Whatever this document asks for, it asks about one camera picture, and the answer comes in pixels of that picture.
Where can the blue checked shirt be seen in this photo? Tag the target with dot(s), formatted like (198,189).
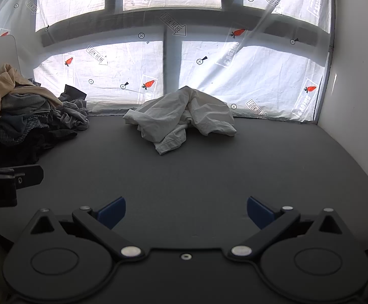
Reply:
(22,129)

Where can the dark garment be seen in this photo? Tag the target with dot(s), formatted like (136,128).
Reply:
(28,152)

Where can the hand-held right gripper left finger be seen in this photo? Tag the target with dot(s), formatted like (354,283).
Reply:
(112,210)

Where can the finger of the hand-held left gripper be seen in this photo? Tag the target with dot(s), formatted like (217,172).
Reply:
(28,175)

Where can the grey crumpled garment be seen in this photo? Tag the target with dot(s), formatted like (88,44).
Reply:
(71,114)

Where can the white garment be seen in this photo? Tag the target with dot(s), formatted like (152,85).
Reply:
(184,117)

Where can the printed white curtain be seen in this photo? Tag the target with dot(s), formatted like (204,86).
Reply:
(250,66)

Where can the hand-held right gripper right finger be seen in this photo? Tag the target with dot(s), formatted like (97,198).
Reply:
(260,210)

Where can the beige garment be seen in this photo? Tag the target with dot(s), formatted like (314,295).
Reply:
(0,85)

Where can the dark grey cloth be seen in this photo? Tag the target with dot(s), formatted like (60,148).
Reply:
(74,93)

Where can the white panel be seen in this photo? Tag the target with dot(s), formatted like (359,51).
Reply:
(0,53)

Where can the blue-grey garment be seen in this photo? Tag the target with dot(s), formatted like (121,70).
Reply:
(25,103)

